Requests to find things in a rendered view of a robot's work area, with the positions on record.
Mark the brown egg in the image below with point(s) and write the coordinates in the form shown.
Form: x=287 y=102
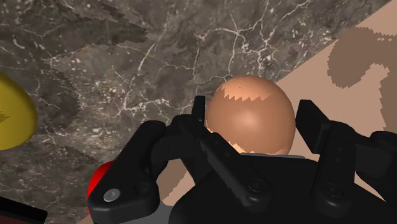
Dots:
x=251 y=121

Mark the black and dark red block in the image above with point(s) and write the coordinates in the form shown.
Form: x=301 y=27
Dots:
x=18 y=212

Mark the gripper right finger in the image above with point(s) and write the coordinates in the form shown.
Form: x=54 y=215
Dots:
x=333 y=155

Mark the yellow rounded object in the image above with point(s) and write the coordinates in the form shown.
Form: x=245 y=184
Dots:
x=14 y=114

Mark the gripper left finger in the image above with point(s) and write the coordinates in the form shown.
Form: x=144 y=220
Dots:
x=130 y=173

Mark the red round object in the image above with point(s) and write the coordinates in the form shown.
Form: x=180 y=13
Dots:
x=97 y=180

